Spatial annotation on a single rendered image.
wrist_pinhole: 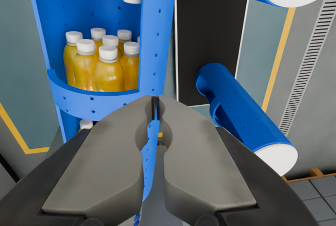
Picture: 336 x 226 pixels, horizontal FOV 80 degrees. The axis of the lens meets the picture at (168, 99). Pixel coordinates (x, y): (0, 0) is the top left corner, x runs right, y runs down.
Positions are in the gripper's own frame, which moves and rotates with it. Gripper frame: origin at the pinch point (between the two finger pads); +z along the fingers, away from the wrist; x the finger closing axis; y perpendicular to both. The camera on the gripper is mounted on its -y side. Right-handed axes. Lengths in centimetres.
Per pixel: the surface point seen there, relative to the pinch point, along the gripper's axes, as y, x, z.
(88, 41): 4.5, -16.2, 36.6
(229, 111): 53, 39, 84
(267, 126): 51, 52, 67
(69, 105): 15.5, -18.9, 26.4
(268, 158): 61, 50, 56
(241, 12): 7, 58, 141
